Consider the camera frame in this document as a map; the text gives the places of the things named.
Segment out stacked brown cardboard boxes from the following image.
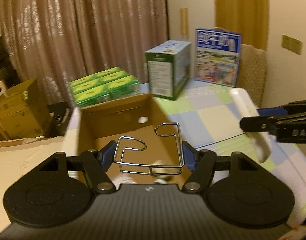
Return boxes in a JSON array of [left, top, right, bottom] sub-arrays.
[[0, 79, 51, 139]]

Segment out beige wall switch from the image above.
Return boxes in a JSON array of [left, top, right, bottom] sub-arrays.
[[281, 35, 303, 55]]

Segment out brown patterned curtain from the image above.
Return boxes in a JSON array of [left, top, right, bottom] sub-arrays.
[[0, 0, 168, 104]]

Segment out wooden door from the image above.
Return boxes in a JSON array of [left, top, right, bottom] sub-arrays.
[[214, 0, 269, 50]]

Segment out white remote control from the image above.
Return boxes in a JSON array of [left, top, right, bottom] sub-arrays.
[[229, 88, 272, 163]]

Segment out green tissue box pack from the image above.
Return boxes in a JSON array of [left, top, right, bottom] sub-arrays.
[[69, 67, 141, 108]]

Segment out black folding hand cart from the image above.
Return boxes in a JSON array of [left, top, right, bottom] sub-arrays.
[[0, 36, 20, 88]]

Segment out open brown cardboard box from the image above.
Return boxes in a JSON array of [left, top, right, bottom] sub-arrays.
[[61, 93, 191, 183]]

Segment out silver wire holder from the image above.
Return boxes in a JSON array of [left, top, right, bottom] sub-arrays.
[[113, 122, 184, 176]]

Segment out checkered tablecloth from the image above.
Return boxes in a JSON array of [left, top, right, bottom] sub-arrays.
[[68, 80, 306, 230]]

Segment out green white milk carton box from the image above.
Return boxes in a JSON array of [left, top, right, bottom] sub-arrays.
[[145, 40, 192, 100]]

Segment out blue milk carton box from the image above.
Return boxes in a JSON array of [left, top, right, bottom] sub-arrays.
[[194, 28, 242, 87]]

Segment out white green tape roll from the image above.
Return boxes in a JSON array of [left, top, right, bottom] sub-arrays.
[[154, 176, 171, 185]]

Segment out black shopping bag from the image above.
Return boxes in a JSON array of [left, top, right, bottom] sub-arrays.
[[47, 102, 71, 138]]

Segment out beige quilted chair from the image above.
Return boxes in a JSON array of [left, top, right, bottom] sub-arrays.
[[236, 44, 267, 107]]

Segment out cream patterned bed sheet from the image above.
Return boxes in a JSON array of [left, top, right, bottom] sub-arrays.
[[0, 137, 64, 232]]

